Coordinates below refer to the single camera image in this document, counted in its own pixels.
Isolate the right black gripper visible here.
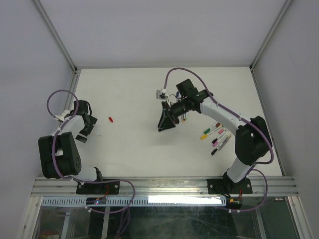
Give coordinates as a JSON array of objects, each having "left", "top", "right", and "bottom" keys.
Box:
[{"left": 158, "top": 98, "right": 189, "bottom": 132}]

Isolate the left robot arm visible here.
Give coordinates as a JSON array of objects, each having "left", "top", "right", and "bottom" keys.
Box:
[{"left": 38, "top": 100, "right": 105, "bottom": 194}]

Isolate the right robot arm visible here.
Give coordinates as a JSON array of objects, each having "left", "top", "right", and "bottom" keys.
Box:
[{"left": 158, "top": 79, "right": 273, "bottom": 193}]

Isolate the black cap marker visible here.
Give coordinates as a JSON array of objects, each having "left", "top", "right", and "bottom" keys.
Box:
[{"left": 211, "top": 134, "right": 232, "bottom": 155}]

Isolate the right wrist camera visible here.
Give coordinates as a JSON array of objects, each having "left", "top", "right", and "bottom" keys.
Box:
[{"left": 156, "top": 88, "right": 168, "bottom": 101}]

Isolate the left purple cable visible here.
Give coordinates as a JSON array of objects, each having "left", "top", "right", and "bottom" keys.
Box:
[{"left": 46, "top": 89, "right": 137, "bottom": 239}]

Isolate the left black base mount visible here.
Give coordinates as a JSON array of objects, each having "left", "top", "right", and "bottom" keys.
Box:
[{"left": 76, "top": 179, "right": 120, "bottom": 195}]

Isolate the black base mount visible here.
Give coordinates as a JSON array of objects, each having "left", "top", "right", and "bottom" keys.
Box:
[
  {"left": 207, "top": 173, "right": 253, "bottom": 197},
  {"left": 76, "top": 179, "right": 120, "bottom": 195}
]

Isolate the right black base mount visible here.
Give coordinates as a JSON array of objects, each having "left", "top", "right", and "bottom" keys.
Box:
[{"left": 207, "top": 173, "right": 253, "bottom": 197}]

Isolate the white slotted cable duct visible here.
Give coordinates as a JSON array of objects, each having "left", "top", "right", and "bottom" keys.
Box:
[{"left": 42, "top": 195, "right": 226, "bottom": 207}]

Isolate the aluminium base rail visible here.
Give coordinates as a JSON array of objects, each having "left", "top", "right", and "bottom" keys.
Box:
[{"left": 31, "top": 176, "right": 299, "bottom": 197}]

